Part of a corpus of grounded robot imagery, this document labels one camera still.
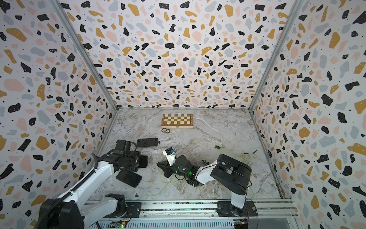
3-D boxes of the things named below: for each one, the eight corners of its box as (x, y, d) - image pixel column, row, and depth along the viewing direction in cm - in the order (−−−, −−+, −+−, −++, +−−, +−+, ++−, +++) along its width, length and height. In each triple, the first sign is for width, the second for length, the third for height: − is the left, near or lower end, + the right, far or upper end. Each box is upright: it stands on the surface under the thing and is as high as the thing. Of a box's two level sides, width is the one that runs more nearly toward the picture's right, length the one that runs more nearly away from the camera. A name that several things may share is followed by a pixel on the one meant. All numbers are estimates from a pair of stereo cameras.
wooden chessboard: (161, 128, 112) (161, 125, 109) (163, 116, 119) (163, 114, 117) (192, 128, 112) (192, 125, 109) (192, 117, 119) (192, 114, 117)
